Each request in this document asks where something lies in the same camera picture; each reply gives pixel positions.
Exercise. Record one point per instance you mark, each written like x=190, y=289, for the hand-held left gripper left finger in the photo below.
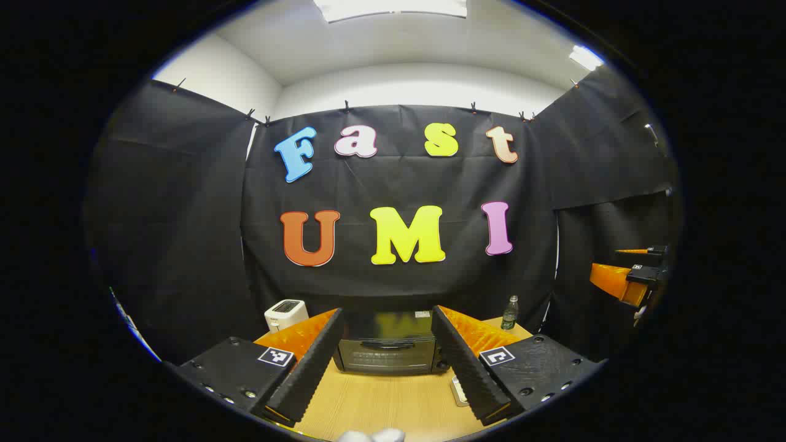
x=307, y=374

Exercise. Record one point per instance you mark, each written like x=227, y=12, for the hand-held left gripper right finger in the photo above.
x=466, y=374

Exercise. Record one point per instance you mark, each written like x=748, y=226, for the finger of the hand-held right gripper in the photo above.
x=643, y=276
x=657, y=250

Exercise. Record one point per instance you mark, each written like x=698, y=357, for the black electric oven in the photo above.
x=387, y=353

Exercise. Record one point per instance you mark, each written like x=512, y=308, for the white rectangular tray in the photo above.
x=458, y=393

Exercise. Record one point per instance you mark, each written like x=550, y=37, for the white toaster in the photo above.
x=285, y=313

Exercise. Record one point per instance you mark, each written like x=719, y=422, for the green plastic bottle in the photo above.
x=509, y=314

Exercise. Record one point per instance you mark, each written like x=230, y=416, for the ceiling light panel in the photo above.
x=585, y=57
x=393, y=7

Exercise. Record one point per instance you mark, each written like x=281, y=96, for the black backdrop cloth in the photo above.
x=393, y=178

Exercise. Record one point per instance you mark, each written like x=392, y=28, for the row of small cloth clips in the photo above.
x=347, y=106

